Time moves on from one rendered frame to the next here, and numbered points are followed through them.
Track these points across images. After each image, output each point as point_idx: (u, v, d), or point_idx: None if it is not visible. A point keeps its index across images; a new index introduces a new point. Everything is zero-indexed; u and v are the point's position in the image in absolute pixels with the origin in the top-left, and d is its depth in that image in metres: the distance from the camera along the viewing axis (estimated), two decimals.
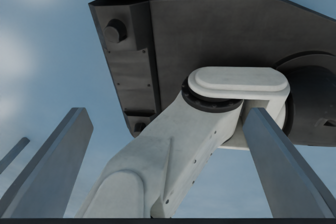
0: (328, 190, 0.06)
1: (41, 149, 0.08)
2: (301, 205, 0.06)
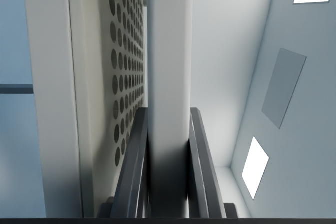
0: (216, 190, 0.06)
1: (132, 149, 0.08)
2: (195, 205, 0.06)
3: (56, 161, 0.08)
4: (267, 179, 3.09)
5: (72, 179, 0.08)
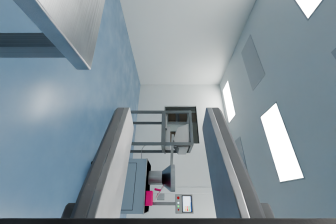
0: (252, 190, 0.06)
1: (102, 149, 0.08)
2: (229, 205, 0.06)
3: None
4: None
5: None
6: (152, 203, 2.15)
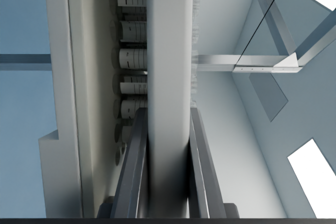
0: (216, 190, 0.06)
1: (132, 149, 0.08)
2: (195, 205, 0.06)
3: None
4: None
5: None
6: None
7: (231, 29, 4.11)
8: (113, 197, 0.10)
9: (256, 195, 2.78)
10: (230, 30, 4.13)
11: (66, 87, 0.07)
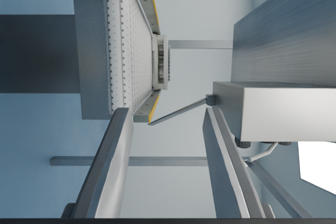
0: (252, 190, 0.06)
1: (102, 149, 0.08)
2: (229, 205, 0.06)
3: None
4: None
5: None
6: None
7: None
8: (158, 83, 0.79)
9: None
10: None
11: (155, 68, 0.76)
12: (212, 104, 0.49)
